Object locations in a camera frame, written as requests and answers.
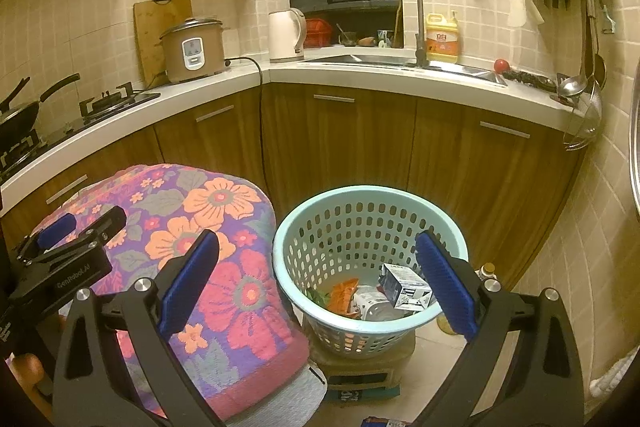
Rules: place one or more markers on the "wooden base cabinets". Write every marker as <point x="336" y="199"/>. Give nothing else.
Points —
<point x="350" y="142"/>

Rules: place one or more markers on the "steel kitchen sink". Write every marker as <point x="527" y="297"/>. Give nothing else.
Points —
<point x="370" y="59"/>

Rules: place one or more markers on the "small plastic step stool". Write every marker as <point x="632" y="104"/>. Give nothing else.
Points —
<point x="360" y="367"/>

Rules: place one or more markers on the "light teal plastic laundry basket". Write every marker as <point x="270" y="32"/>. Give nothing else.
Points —
<point x="360" y="202"/>

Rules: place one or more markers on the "blue packet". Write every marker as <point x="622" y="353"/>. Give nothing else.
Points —
<point x="385" y="422"/>

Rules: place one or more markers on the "red plastic basket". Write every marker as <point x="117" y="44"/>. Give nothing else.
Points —
<point x="319" y="32"/>

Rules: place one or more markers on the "wooden cutting board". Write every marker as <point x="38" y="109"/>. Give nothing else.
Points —
<point x="155" y="22"/>

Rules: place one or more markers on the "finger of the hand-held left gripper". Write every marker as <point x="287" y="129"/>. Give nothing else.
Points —
<point x="107" y="222"/>
<point x="55" y="229"/>

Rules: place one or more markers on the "yellow detergent bottle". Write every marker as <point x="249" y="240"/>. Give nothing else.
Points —
<point x="442" y="39"/>

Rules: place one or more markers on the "green vegetable scrap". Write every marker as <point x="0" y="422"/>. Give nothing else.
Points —
<point x="317" y="297"/>

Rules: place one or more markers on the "black wok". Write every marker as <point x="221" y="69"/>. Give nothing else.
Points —
<point x="20" y="119"/>

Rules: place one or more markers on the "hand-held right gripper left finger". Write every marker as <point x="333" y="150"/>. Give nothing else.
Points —
<point x="185" y="287"/>

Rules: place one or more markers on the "wooden spatula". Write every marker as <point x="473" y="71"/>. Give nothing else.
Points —
<point x="397" y="27"/>

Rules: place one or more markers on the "brown rice cooker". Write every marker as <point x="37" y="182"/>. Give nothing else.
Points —
<point x="200" y="47"/>

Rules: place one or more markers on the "white towel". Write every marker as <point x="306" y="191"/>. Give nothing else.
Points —
<point x="612" y="374"/>

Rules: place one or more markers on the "orange snack wrapper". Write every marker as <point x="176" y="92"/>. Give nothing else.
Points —
<point x="345" y="294"/>

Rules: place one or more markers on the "dark dish scrubber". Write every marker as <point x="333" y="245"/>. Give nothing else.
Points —
<point x="530" y="78"/>

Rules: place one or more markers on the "grey seat cushion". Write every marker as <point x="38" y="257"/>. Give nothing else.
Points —
<point x="295" y="392"/>

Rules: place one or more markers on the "blue and white carton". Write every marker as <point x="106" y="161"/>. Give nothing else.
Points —
<point x="402" y="282"/>

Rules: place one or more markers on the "white plastic packaging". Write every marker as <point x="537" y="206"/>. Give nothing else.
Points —
<point x="372" y="304"/>

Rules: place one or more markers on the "steel sink faucet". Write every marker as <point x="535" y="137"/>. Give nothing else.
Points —
<point x="420" y="32"/>

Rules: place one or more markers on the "black gas stove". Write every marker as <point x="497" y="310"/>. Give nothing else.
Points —
<point x="110" y="99"/>

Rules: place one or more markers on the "floral printed cloth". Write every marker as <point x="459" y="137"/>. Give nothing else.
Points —
<point x="225" y="207"/>

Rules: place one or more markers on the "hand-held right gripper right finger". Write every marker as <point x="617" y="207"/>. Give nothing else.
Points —
<point x="445" y="282"/>

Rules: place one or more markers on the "steel ladle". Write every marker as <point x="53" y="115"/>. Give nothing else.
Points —
<point x="570" y="86"/>

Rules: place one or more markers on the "cream electric kettle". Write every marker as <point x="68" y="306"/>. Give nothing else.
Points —
<point x="282" y="32"/>

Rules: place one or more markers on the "pale rubber glove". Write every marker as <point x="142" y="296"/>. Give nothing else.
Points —
<point x="520" y="7"/>

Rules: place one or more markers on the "brown capped bottle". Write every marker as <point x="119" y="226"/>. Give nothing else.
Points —
<point x="487" y="269"/>

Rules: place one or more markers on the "red tomato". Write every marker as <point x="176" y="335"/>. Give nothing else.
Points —
<point x="501" y="66"/>

